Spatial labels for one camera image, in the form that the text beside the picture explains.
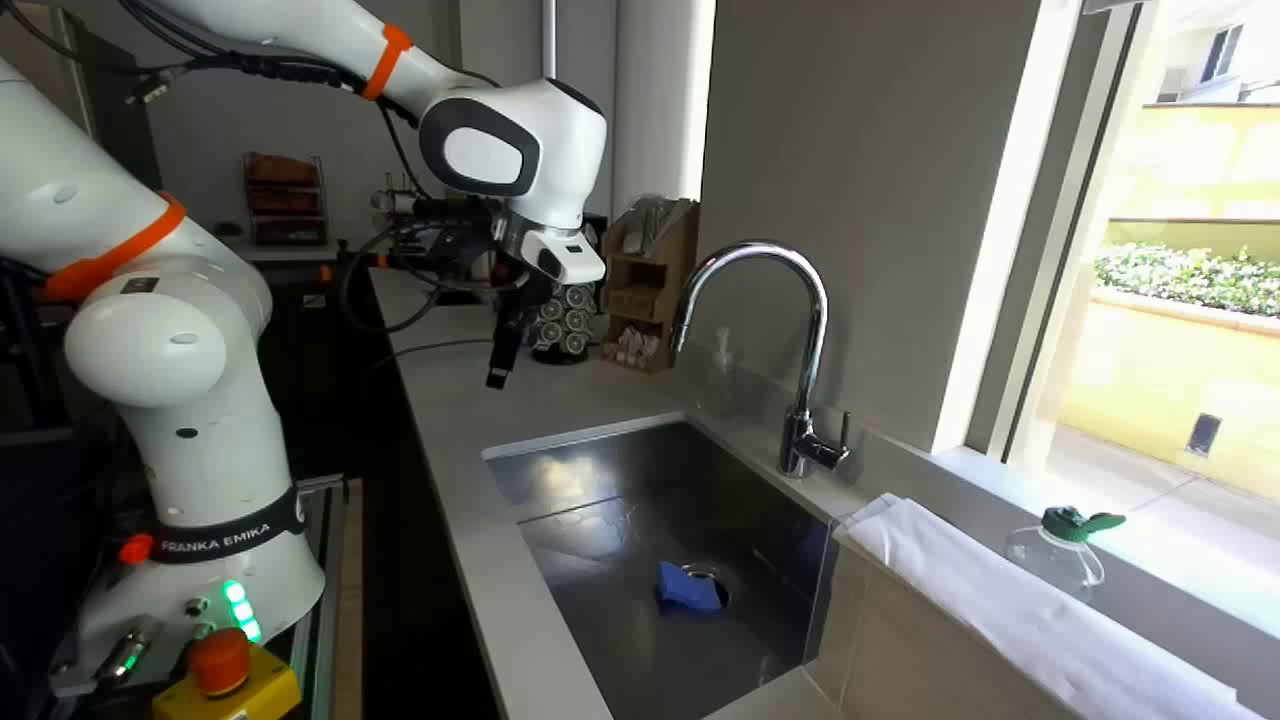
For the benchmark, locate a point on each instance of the stainless steel sink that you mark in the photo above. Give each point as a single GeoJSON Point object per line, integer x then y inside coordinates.
{"type": "Point", "coordinates": [640, 534]}

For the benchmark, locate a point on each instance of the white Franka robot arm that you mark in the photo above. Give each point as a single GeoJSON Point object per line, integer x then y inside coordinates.
{"type": "Point", "coordinates": [175, 344]}

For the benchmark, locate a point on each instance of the clear soap dispenser bottle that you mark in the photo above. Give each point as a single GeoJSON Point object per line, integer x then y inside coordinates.
{"type": "Point", "coordinates": [1067, 540]}

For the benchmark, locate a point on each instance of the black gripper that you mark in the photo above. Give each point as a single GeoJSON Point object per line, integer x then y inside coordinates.
{"type": "Point", "coordinates": [521, 297]}

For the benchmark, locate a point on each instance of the blue sponge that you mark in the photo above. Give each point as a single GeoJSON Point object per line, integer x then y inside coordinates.
{"type": "Point", "coordinates": [688, 587]}

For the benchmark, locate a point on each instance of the brown background shelf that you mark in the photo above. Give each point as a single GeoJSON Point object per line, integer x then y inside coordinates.
{"type": "Point", "coordinates": [285, 202]}

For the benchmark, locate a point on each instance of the chrome gooseneck faucet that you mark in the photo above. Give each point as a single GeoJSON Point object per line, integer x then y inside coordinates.
{"type": "Point", "coordinates": [811, 287]}

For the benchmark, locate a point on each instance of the yellow emergency stop button box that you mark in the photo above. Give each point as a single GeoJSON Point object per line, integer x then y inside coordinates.
{"type": "Point", "coordinates": [224, 675]}

